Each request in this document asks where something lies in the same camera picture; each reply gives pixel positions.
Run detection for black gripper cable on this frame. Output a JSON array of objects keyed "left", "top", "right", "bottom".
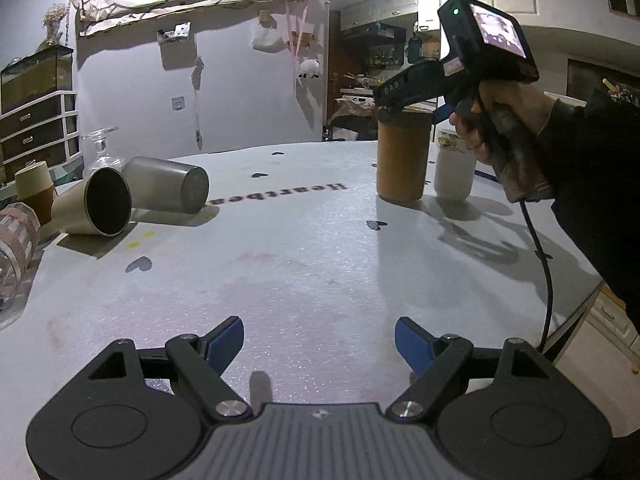
[{"left": 518, "top": 199, "right": 556, "bottom": 354}]

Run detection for white upper kitchen cabinets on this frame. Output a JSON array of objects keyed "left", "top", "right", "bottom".
[{"left": 341, "top": 0, "right": 440, "bottom": 32}]

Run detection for beige cup brown sleeve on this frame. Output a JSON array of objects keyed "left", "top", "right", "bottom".
[{"left": 14, "top": 162, "right": 55, "bottom": 226}]

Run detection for white sheep plush hanging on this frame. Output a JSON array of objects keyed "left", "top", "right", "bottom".
[{"left": 297, "top": 58, "right": 321, "bottom": 79}]

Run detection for chair with brown jacket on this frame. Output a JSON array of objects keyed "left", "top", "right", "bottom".
[{"left": 326, "top": 96, "right": 378, "bottom": 141}]

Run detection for glass fish tank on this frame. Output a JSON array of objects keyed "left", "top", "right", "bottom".
[{"left": 1, "top": 46, "right": 74, "bottom": 114}]

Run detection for grey wall switch plate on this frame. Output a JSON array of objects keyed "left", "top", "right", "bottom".
[{"left": 171, "top": 96, "right": 186, "bottom": 112}]

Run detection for beige cup black inside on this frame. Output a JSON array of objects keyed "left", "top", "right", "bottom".
[{"left": 51, "top": 167, "right": 132, "bottom": 237}]

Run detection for person's right hand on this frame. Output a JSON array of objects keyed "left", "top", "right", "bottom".
[{"left": 449, "top": 80, "right": 554, "bottom": 164}]

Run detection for clear glass pink pattern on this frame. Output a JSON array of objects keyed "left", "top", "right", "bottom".
[{"left": 0, "top": 203, "right": 40, "bottom": 310}]

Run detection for white black drawer unit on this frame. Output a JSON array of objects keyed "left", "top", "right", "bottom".
[{"left": 1, "top": 90, "right": 81, "bottom": 183}]

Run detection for dried flower vase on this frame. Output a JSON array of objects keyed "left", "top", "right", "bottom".
[{"left": 42, "top": 3, "right": 68, "bottom": 48}]

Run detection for white floral paper cup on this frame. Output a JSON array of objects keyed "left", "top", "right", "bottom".
[{"left": 434, "top": 128, "right": 476, "bottom": 202}]

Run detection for silver metal cup lying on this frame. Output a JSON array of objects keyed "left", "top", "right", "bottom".
[{"left": 122, "top": 156, "right": 209, "bottom": 214}]

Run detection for tall brown bamboo cup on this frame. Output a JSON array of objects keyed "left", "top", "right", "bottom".
[{"left": 376, "top": 112, "right": 433, "bottom": 204}]

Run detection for upside-down wine glass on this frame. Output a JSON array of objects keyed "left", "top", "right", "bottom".
[{"left": 81, "top": 127, "right": 125, "bottom": 179}]

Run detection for wall shelf small holder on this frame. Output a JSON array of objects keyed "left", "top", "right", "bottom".
[{"left": 156, "top": 22, "right": 191, "bottom": 46}]

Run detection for white plastic bag hanging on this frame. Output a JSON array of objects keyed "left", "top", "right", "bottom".
[{"left": 252, "top": 23, "right": 286, "bottom": 53}]

